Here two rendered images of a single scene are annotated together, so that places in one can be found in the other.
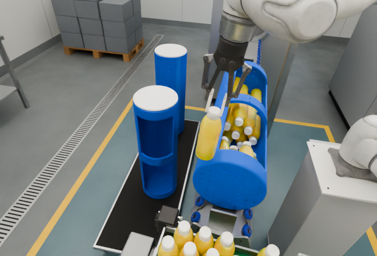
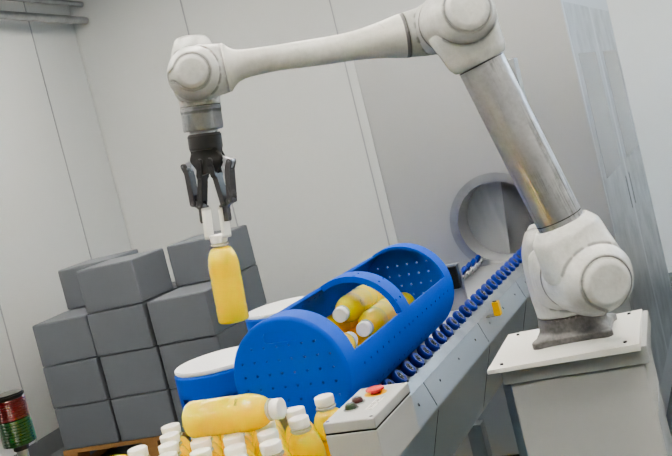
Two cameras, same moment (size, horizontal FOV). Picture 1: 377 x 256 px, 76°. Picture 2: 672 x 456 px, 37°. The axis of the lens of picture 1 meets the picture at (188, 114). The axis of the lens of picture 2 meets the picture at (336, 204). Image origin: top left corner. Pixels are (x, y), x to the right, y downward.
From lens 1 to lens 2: 1.75 m
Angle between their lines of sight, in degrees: 35
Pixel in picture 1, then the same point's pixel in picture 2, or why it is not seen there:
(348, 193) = (536, 359)
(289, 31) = (181, 85)
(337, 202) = (552, 402)
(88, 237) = not seen: outside the picture
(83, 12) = (112, 338)
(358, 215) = (615, 426)
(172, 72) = not seen: hidden behind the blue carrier
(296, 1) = (174, 64)
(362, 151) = (533, 277)
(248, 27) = (203, 113)
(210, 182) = (261, 380)
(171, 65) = not seen: hidden behind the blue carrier
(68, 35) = (77, 413)
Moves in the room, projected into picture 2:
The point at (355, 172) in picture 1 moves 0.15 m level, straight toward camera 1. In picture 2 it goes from (561, 331) to (515, 352)
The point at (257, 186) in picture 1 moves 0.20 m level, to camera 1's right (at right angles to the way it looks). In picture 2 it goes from (326, 351) to (416, 332)
